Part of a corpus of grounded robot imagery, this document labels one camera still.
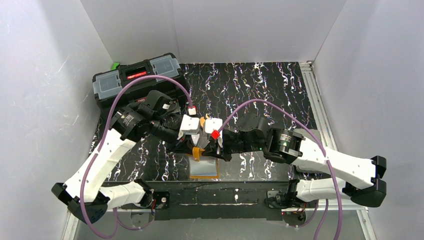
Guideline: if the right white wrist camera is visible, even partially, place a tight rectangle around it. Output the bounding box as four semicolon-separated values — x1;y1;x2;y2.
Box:
203;118;223;134

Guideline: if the purple cable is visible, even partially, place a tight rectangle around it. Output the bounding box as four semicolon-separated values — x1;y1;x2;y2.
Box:
79;75;198;240
211;98;344;240

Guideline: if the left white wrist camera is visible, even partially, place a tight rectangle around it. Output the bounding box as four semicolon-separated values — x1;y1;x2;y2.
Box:
177;114;201;140

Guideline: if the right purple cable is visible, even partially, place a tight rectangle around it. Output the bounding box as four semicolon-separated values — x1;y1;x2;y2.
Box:
211;98;344;240

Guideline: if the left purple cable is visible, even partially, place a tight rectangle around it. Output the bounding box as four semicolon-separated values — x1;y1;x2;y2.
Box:
79;75;198;240

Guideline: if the black toolbox with grey lids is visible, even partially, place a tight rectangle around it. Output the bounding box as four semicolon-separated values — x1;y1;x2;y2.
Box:
92;52;190;110

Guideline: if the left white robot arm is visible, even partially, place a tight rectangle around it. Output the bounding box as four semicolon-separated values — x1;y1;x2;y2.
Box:
51;90;223;224

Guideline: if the green object behind toolbox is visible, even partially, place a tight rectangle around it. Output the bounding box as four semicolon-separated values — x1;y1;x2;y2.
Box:
110;62;120;70

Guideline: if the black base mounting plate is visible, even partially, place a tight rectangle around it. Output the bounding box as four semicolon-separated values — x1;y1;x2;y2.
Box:
145;181;292;221

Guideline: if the aluminium frame rail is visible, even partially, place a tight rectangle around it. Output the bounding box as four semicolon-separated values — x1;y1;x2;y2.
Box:
299;62;376;240

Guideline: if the orange card holder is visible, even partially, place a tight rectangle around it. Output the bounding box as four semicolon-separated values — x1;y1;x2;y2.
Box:
188;147;219;179

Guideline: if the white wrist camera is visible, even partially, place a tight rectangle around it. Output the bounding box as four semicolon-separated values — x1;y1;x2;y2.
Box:
203;118;223;134
177;114;201;140

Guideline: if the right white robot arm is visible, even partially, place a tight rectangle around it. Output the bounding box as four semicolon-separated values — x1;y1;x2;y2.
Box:
211;113;387;208

